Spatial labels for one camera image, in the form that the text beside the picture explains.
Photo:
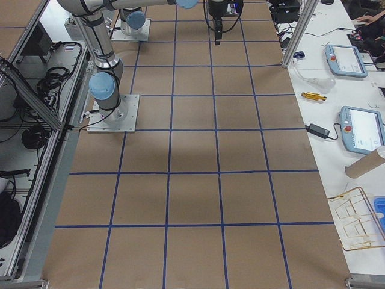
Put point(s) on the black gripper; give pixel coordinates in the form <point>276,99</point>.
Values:
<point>216,9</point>

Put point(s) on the brass cylindrical fitting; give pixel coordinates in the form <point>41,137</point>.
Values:
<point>313,96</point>

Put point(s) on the white light bulb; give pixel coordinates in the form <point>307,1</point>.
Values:
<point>324,84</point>

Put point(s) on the far teach pendant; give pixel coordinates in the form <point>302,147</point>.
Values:
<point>345,61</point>

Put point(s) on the teach pendant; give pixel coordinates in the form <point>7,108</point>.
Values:
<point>345,61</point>
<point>362,130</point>

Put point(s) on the black power adapter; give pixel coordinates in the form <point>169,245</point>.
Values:
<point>317,131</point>

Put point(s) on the near teach pendant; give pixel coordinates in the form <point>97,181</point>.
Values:
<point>362,130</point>

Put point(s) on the cardboard tube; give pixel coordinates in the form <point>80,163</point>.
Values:
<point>366,164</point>

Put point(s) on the blue plastic box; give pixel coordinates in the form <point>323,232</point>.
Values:
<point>379,207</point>

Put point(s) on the aluminium frame post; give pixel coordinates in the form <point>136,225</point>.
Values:
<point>299,30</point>

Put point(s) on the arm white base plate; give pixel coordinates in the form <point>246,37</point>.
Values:
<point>123,119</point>
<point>141,35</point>

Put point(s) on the gold wire rack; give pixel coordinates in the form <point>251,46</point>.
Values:
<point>357,222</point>

